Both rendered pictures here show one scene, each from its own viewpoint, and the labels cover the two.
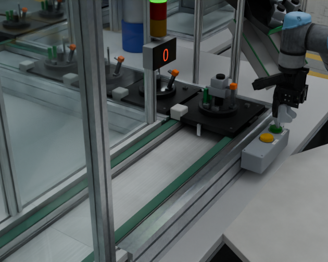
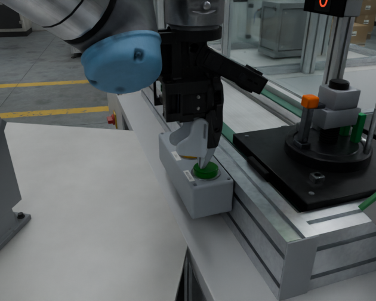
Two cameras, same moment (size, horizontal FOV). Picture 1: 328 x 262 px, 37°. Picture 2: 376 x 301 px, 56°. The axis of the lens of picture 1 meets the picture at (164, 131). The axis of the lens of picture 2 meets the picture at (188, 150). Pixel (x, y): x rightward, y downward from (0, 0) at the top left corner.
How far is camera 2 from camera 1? 1.87 m
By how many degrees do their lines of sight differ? 105
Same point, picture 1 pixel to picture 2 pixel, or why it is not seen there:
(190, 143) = not seen: hidden behind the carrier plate
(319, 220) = (59, 178)
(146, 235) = not seen: hidden behind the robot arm
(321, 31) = not seen: outside the picture
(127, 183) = (230, 96)
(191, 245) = (142, 116)
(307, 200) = (90, 190)
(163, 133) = (298, 118)
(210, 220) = (154, 131)
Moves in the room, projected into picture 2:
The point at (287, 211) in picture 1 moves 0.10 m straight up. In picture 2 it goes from (101, 169) to (95, 127)
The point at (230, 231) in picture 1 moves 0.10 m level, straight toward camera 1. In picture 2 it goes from (129, 134) to (110, 123)
